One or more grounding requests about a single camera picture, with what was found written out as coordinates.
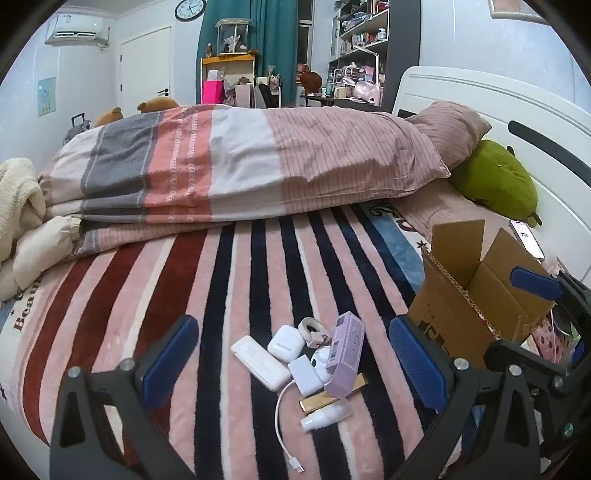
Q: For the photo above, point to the small white round device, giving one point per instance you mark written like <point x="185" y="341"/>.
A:
<point x="320" y="357"/>

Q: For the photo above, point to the white bed headboard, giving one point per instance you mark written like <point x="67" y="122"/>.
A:
<point x="521" y="110"/>

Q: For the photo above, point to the framed wall picture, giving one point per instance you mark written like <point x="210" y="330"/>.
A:
<point x="512" y="7"/>

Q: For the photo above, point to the pink gift bag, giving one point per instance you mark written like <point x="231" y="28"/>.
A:
<point x="212" y="92"/>

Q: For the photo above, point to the small white bottle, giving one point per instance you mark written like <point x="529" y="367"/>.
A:
<point x="325" y="415"/>

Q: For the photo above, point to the gold rectangular case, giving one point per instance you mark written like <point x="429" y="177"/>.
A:
<point x="318" y="400"/>

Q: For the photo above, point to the white air conditioner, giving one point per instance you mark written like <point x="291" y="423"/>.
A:
<point x="76" y="30"/>

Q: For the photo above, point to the teal curtain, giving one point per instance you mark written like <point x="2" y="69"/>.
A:
<point x="272" y="41"/>

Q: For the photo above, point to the pink striped pillow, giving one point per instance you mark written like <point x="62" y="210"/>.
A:
<point x="450" y="134"/>

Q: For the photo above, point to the cluttered shelf unit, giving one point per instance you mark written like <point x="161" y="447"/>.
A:
<point x="364" y="37"/>

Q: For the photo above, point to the pink bed sheet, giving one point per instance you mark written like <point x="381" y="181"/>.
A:
<point x="443" y="214"/>

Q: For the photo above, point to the wall poster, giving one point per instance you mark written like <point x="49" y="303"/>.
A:
<point x="46" y="96"/>

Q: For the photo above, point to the cream fluffy blanket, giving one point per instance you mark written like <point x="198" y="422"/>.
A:
<point x="18" y="217"/>

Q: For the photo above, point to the striped fleece blanket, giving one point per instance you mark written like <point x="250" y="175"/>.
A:
<point x="184" y="300"/>

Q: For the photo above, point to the purple rectangular box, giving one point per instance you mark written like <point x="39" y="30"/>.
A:
<point x="345" y="357"/>

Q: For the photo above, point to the pink smartphone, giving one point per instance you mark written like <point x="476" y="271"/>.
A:
<point x="526" y="237"/>

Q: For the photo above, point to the glass display case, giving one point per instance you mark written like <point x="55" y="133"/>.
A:
<point x="233" y="37"/>

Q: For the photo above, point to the brown cardboard box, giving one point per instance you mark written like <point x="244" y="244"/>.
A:
<point x="475" y="295"/>

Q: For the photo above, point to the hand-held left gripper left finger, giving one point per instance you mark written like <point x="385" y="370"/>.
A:
<point x="171" y="362"/>

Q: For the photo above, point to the yellow wooden shelf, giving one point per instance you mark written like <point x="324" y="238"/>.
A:
<point x="228" y="59"/>

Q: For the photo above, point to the brown plush toy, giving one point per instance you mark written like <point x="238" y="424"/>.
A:
<point x="310" y="80"/>

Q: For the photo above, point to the white earbuds case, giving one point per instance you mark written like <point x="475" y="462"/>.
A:
<point x="286" y="344"/>

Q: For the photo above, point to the green plush pillow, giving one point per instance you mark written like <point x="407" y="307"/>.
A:
<point x="498" y="182"/>

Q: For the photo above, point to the pink grey patchwork quilt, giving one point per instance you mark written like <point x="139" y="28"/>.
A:
<point x="207" y="157"/>

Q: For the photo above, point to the wall clock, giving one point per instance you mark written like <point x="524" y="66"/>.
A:
<point x="190" y="9"/>

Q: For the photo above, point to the white power bank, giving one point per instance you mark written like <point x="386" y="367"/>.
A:
<point x="259" y="364"/>

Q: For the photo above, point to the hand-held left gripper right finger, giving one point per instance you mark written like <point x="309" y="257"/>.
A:
<point x="415" y="364"/>

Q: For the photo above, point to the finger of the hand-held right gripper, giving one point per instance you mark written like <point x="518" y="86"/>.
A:
<point x="535" y="282"/>
<point x="517" y="355"/>

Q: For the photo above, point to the white charger block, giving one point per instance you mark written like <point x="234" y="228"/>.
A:
<point x="304" y="376"/>

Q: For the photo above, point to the small white tape dispenser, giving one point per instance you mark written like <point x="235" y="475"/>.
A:
<point x="311" y="328"/>

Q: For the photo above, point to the white door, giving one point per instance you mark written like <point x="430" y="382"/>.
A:
<point x="145" y="69"/>

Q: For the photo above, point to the brown teddy bear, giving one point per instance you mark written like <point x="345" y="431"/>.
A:
<point x="157" y="104"/>
<point x="108" y="117"/>

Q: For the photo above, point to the grey suitcase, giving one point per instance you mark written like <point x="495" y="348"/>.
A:
<point x="76" y="128"/>

